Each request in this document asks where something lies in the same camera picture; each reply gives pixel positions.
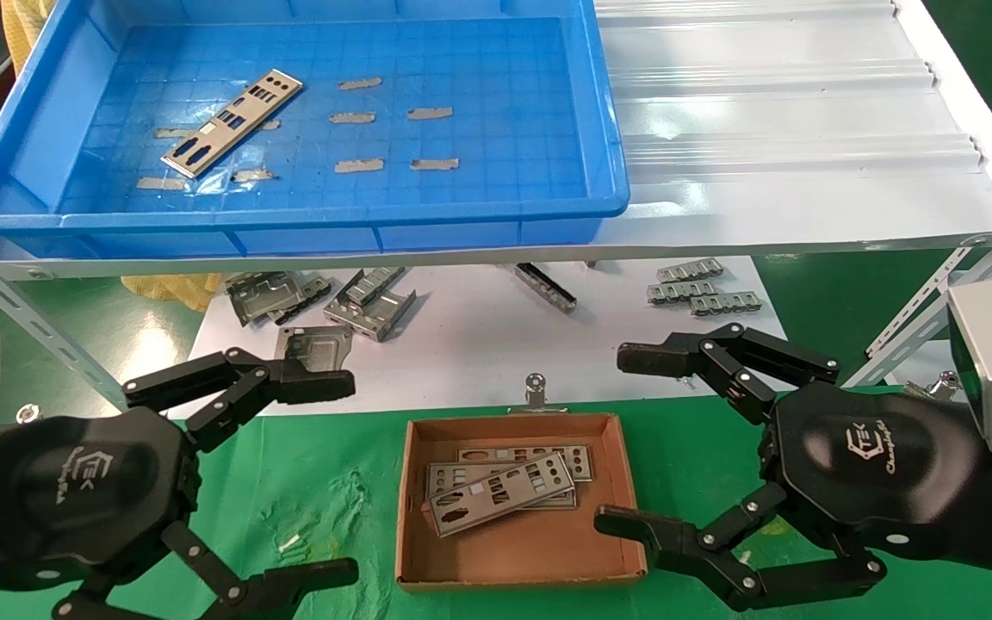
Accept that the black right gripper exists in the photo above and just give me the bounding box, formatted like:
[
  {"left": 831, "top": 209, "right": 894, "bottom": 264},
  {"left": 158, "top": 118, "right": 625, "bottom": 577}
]
[{"left": 594, "top": 323, "right": 992, "bottom": 614}]

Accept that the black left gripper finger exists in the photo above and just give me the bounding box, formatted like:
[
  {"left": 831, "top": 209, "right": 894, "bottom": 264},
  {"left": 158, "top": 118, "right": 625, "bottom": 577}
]
[
  {"left": 53, "top": 521, "right": 361, "bottom": 620},
  {"left": 121, "top": 348, "right": 357, "bottom": 453}
]

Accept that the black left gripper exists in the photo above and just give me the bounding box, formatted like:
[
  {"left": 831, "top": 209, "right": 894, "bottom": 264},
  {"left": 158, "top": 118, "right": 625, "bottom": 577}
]
[{"left": 0, "top": 406, "right": 202, "bottom": 597}]

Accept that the silver computer IO shield plate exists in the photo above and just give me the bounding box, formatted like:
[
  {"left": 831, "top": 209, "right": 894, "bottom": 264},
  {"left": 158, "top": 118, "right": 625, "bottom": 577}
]
[
  {"left": 457, "top": 445, "right": 594, "bottom": 483},
  {"left": 425, "top": 461, "right": 579, "bottom": 509},
  {"left": 421, "top": 451, "right": 577, "bottom": 538},
  {"left": 160, "top": 69, "right": 304, "bottom": 180}
]

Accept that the shallow cardboard box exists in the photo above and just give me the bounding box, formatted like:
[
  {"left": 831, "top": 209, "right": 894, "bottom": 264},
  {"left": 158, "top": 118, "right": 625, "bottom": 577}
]
[{"left": 395, "top": 412, "right": 648, "bottom": 593}]

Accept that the blue plastic tray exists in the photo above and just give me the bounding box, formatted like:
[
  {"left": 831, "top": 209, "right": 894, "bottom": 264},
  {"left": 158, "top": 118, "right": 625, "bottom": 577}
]
[{"left": 0, "top": 0, "right": 632, "bottom": 257}]

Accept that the small grey connector shield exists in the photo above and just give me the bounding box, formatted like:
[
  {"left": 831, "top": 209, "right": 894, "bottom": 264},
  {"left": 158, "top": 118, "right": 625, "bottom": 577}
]
[
  {"left": 691, "top": 293, "right": 764, "bottom": 317},
  {"left": 656, "top": 260, "right": 725, "bottom": 283},
  {"left": 647, "top": 280, "right": 718, "bottom": 305}
]

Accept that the yellow plastic bag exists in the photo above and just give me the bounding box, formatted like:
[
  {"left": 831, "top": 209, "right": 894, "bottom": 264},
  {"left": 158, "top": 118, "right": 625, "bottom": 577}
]
[
  {"left": 121, "top": 273, "right": 223, "bottom": 313},
  {"left": 1, "top": 0, "right": 58, "bottom": 74}
]

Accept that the grey perforated steel brace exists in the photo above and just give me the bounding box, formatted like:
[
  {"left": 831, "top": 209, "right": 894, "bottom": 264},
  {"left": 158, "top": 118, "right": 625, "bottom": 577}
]
[
  {"left": 0, "top": 231, "right": 131, "bottom": 390},
  {"left": 840, "top": 215, "right": 992, "bottom": 388}
]

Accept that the white flat board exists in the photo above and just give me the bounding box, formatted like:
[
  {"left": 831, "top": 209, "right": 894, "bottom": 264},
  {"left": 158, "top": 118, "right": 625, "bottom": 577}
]
[{"left": 190, "top": 256, "right": 790, "bottom": 420}]

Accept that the long dark metal bar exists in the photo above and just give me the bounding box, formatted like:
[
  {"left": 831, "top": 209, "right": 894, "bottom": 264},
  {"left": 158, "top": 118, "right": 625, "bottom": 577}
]
[{"left": 509, "top": 263, "right": 578, "bottom": 313}]

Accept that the white metal shelf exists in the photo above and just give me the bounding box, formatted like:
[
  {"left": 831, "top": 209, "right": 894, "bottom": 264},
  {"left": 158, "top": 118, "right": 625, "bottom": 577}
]
[{"left": 0, "top": 0, "right": 992, "bottom": 281}]

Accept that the grey stamped metal bracket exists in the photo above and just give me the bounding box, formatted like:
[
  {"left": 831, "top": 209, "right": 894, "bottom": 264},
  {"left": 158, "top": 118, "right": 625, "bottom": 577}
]
[
  {"left": 345, "top": 267, "right": 406, "bottom": 307},
  {"left": 270, "top": 276, "right": 333, "bottom": 326},
  {"left": 225, "top": 272, "right": 307, "bottom": 328},
  {"left": 275, "top": 325, "right": 353, "bottom": 375},
  {"left": 324, "top": 288, "right": 418, "bottom": 343}
]

